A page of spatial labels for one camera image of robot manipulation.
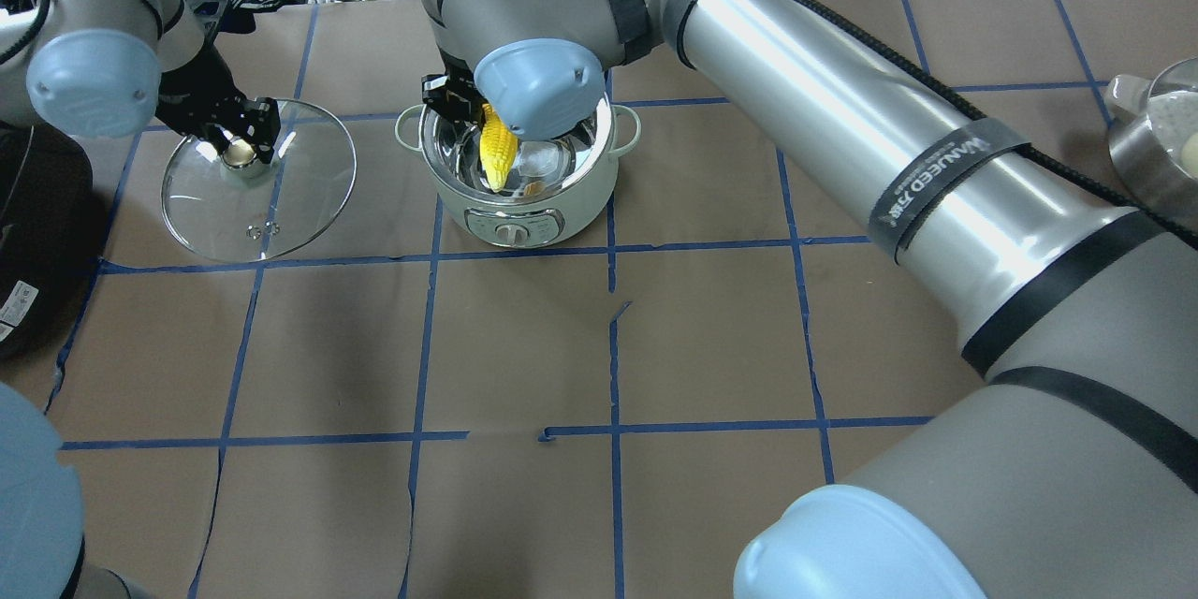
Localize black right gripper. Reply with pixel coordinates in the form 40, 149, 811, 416
422, 66, 488, 128

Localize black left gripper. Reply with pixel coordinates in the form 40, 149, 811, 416
155, 43, 282, 165

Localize yellow corn cob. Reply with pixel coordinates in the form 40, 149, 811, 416
478, 103, 520, 193

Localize glass pot lid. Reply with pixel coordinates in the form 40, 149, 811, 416
161, 97, 357, 264

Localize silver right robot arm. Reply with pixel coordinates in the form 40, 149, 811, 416
422, 0, 1194, 598

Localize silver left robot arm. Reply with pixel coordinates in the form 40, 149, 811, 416
4, 0, 282, 598

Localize pale green electric pot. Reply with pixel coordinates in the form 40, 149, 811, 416
394, 97, 642, 249

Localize dark brown rice cooker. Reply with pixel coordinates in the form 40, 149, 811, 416
1, 125, 103, 361

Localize steel bowl with food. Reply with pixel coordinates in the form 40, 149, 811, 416
1103, 58, 1197, 231

